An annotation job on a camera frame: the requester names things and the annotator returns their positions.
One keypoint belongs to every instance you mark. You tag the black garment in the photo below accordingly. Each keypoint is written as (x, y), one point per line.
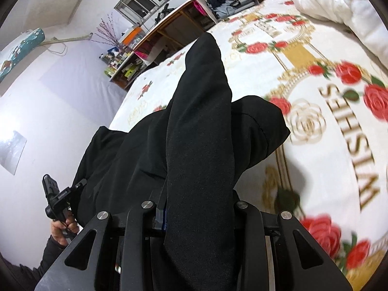
(197, 121)

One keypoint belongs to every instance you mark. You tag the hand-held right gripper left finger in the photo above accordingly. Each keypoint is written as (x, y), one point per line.
(159, 215)

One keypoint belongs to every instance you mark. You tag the rose printed bed sheet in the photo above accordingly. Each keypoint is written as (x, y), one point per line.
(321, 133)

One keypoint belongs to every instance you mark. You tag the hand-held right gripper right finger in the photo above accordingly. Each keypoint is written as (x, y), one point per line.
(246, 216)

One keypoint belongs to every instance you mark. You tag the glossy wall poster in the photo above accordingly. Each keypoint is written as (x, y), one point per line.
(13, 153)

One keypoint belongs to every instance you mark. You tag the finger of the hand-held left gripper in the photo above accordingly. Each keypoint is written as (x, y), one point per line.
(78, 185)

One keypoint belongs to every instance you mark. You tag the person's left forearm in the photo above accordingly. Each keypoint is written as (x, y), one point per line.
(48, 257)

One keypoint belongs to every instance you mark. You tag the white quilt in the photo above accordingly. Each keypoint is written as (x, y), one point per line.
(333, 0)

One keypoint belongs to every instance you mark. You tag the cluttered wooden shelf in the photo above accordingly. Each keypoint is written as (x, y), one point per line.
(124, 69)

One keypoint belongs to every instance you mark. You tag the pile of clothes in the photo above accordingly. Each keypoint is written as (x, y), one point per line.
(230, 3)

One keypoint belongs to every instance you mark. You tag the orange box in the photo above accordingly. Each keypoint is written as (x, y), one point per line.
(132, 35)

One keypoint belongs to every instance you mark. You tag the person's left hand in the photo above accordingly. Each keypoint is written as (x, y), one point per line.
(60, 233)

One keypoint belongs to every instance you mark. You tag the dried flower branches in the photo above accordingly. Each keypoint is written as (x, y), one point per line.
(106, 33)

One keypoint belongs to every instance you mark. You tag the wooden desk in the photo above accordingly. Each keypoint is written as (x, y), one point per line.
(178, 27)

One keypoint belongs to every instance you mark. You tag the air conditioner with teal cover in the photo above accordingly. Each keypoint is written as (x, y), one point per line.
(19, 51)

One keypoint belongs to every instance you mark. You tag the white wall pipe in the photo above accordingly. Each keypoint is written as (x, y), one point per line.
(66, 38)

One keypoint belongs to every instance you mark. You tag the black stand on desk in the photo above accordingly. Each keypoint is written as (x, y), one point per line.
(163, 12)

